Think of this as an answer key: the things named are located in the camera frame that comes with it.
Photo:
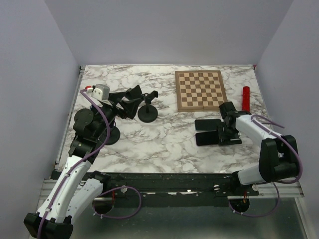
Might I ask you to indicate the wooden chessboard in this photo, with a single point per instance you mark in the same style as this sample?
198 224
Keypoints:
199 90

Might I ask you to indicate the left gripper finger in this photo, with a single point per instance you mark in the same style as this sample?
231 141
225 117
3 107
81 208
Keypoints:
136 93
131 107

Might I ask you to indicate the black round-base clamp stand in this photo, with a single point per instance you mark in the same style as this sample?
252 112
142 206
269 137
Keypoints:
148 113

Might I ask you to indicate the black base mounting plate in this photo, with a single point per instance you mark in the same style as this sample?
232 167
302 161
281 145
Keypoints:
161 190

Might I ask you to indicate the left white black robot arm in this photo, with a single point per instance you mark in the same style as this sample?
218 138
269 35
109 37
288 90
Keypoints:
94 128

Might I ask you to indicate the black round-base stand left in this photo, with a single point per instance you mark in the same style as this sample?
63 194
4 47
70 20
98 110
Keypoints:
114 135

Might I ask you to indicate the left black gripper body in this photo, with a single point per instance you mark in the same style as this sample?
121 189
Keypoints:
110 112

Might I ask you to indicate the black wedge phone stand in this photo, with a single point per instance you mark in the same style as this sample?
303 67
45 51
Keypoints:
128 94

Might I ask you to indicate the aluminium rail frame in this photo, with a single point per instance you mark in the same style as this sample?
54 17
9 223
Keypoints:
168 145

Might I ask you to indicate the pink phone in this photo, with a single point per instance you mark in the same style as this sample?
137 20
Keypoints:
207 138

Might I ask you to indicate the blue phone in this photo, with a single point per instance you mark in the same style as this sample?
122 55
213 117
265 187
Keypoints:
207 124

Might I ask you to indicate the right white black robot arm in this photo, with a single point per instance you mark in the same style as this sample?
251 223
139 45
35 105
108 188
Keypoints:
279 160

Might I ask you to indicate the red grey microphone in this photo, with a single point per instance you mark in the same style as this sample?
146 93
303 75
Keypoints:
246 98

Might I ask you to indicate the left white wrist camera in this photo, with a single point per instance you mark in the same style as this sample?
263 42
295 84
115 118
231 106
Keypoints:
98 91

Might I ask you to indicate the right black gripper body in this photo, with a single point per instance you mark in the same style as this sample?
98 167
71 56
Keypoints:
226 134

